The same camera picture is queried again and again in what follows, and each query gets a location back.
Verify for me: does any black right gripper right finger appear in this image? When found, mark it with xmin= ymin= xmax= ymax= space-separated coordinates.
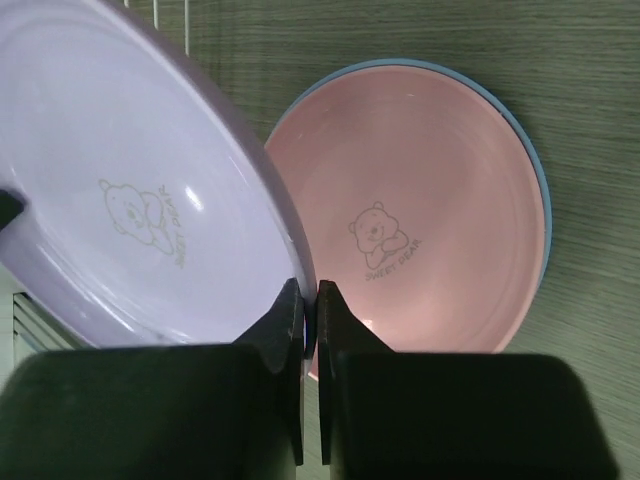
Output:
xmin=318 ymin=281 xmax=620 ymax=480

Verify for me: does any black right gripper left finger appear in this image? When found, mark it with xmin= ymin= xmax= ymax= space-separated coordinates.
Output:
xmin=1 ymin=280 xmax=304 ymax=479

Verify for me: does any purple plate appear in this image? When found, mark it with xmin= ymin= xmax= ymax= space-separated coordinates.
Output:
xmin=1 ymin=1 xmax=317 ymax=347

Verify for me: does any pink plate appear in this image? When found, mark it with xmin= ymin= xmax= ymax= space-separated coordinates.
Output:
xmin=266 ymin=58 xmax=552 ymax=353

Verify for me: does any blue plate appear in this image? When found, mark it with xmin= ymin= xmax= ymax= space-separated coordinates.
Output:
xmin=270 ymin=58 xmax=553 ymax=285

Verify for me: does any white wire dish rack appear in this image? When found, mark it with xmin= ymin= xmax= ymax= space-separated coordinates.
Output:
xmin=121 ymin=0 xmax=191 ymax=56

